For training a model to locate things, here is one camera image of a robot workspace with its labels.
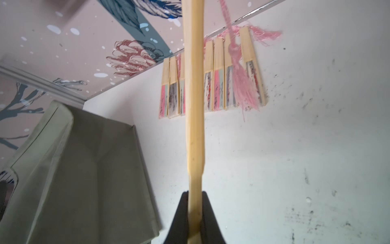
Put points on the pink wooden folding fan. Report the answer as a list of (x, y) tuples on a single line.
[(163, 106)]

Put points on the grey pink folding fan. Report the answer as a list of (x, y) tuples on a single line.
[(230, 100)]

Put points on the green canvas tote bag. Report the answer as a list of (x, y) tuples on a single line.
[(80, 180)]

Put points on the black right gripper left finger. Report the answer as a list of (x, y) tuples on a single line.
[(178, 232)]

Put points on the pink tassel folding fan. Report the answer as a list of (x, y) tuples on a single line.
[(245, 93)]

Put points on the black grey wooden folding fan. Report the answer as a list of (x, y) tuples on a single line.
[(173, 102)]

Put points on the pink striped folding fan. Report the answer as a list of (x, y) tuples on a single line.
[(218, 74)]

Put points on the red blossom white folding fan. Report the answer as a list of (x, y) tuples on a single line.
[(208, 79)]

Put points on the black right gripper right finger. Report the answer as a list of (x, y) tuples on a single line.
[(210, 231)]

